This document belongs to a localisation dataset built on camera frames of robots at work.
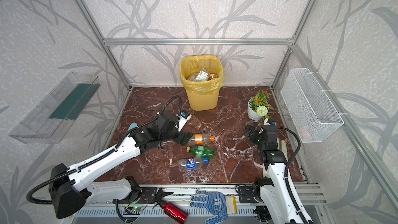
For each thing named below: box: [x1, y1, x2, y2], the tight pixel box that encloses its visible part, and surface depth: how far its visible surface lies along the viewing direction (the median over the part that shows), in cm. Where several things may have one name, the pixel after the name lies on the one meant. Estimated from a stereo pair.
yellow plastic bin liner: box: [179, 54, 225, 95], surface depth 91 cm
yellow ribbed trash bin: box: [185, 89, 220, 111], surface depth 95 cm
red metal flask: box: [152, 187, 189, 224], surface depth 68 cm
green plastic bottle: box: [186, 145, 216, 159], surface depth 88 cm
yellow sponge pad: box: [225, 194, 238, 215], surface depth 72 cm
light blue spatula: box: [126, 122, 139, 132], surface depth 98 cm
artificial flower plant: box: [248, 90, 274, 120], surface depth 93 cm
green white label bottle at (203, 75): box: [195, 68, 210, 82], surface depth 93 cm
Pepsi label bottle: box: [178, 157, 209, 172], surface depth 82 cm
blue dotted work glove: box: [189, 189, 228, 224], surface depth 72 cm
